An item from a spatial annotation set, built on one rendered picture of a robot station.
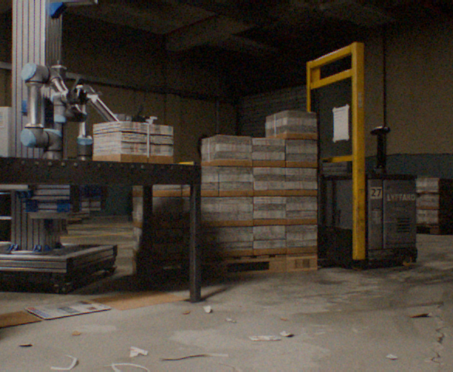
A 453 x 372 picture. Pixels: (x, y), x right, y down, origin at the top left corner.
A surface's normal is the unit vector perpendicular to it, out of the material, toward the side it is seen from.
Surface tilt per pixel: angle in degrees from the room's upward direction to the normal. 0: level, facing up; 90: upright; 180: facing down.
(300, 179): 90
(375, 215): 90
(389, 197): 90
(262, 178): 90
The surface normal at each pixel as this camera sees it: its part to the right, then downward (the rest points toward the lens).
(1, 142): -0.18, -0.01
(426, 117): -0.75, -0.01
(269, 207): 0.37, -0.02
